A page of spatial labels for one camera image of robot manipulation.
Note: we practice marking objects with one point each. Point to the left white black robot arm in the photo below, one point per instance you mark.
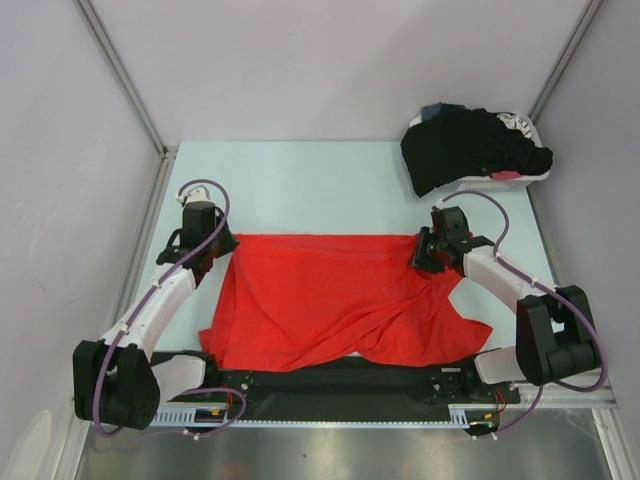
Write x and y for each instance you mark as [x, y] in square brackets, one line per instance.
[121, 380]

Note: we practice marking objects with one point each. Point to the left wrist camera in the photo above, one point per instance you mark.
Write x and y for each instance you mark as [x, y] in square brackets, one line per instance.
[198, 193]

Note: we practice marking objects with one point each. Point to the black tank top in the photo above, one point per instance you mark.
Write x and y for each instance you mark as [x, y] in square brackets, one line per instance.
[465, 150]

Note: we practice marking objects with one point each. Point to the blue denim garment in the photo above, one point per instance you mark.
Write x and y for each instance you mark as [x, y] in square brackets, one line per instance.
[431, 111]

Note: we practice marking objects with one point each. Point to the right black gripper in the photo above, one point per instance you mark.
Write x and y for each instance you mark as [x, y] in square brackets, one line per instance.
[418, 259]

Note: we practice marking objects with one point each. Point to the white laundry basket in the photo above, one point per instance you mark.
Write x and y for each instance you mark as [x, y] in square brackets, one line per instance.
[480, 185]

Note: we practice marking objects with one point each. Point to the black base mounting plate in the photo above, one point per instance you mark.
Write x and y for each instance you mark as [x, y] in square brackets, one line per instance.
[352, 385]

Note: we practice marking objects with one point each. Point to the pink garment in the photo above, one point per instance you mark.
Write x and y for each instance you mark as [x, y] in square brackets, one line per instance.
[505, 175]

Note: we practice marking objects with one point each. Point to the red tank top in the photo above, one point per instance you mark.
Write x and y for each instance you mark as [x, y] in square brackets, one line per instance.
[290, 301]

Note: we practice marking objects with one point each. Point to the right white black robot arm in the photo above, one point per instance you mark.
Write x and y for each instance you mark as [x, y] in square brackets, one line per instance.
[555, 338]

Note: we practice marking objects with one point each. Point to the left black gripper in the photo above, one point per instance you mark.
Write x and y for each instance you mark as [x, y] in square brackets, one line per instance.
[228, 244]

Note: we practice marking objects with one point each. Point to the striped white black garment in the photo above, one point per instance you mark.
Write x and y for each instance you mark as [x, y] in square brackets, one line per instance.
[518, 123]

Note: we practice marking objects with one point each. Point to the grey slotted cable duct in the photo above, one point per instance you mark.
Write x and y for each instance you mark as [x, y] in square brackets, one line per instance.
[203, 419]

